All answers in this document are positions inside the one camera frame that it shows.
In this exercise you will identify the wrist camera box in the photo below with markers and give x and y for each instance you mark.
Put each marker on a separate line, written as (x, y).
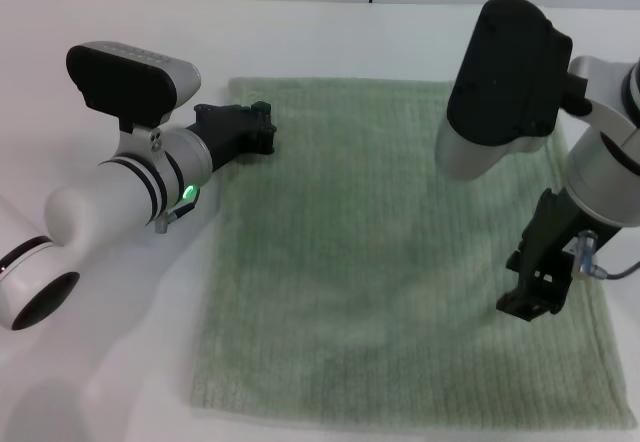
(125, 87)
(505, 72)

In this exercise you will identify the green terry towel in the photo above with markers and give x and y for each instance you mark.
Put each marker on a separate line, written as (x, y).
(350, 262)

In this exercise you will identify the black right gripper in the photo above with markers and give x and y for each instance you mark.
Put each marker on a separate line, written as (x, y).
(550, 227)

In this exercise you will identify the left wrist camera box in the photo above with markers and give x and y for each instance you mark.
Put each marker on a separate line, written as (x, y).
(125, 87)

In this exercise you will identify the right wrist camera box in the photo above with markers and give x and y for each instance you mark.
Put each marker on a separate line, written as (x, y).
(505, 72)

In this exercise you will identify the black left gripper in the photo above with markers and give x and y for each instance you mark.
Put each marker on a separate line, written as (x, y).
(225, 132)

